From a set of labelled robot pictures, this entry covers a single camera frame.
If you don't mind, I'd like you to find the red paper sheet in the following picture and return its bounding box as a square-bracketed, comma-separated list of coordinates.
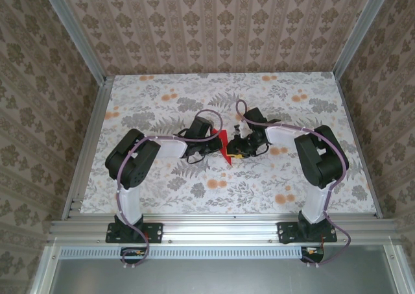
[210, 128, 234, 165]

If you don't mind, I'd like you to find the floral patterned table sheet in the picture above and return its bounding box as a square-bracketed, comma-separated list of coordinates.
[80, 73, 379, 215]

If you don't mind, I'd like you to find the grey metal panel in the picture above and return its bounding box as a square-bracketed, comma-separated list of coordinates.
[30, 245, 406, 294]

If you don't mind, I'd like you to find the thin black right gripper cable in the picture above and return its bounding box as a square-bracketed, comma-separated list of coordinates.
[248, 142, 272, 159]

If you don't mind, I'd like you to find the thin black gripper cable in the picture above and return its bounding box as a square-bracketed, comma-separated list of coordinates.
[248, 142, 272, 159]
[185, 150, 208, 165]

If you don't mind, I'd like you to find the thin black left gripper cable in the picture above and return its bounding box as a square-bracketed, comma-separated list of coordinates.
[185, 150, 208, 165]

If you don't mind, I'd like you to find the aluminium cross rail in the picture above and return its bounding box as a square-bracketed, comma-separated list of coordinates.
[48, 213, 401, 243]

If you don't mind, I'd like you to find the slotted grey cable duct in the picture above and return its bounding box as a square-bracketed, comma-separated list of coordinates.
[60, 245, 396, 259]

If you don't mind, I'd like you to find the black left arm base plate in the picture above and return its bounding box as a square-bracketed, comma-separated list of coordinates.
[106, 221, 163, 244]

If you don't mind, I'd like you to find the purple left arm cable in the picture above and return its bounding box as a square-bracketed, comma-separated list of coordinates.
[117, 109, 224, 271]

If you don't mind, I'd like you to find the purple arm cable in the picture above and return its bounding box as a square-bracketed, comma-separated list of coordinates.
[235, 99, 354, 269]
[117, 109, 224, 271]

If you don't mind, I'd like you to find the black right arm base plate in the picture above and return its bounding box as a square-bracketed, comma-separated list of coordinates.
[278, 221, 338, 245]

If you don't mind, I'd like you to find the aluminium side rail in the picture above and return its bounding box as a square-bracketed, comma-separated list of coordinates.
[61, 76, 114, 220]

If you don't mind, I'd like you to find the black connector board with wires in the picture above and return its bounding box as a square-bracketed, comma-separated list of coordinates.
[120, 247, 147, 264]
[301, 247, 325, 263]

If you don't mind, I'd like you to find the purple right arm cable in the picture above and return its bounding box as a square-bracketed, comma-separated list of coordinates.
[235, 99, 354, 269]

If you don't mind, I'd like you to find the aluminium corner post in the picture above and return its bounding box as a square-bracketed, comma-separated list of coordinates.
[333, 0, 395, 77]
[38, 0, 108, 82]

